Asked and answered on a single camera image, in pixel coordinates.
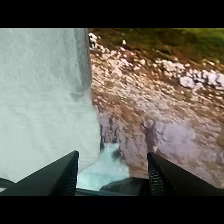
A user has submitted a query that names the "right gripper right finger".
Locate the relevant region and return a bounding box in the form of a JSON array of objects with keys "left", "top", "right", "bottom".
[{"left": 146, "top": 151, "right": 224, "bottom": 197}]

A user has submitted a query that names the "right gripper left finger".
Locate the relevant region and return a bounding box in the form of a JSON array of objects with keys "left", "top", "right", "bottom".
[{"left": 0, "top": 149, "right": 80, "bottom": 197}]

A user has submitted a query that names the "white garment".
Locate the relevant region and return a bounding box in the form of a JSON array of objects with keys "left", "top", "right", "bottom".
[{"left": 0, "top": 27, "right": 102, "bottom": 184}]

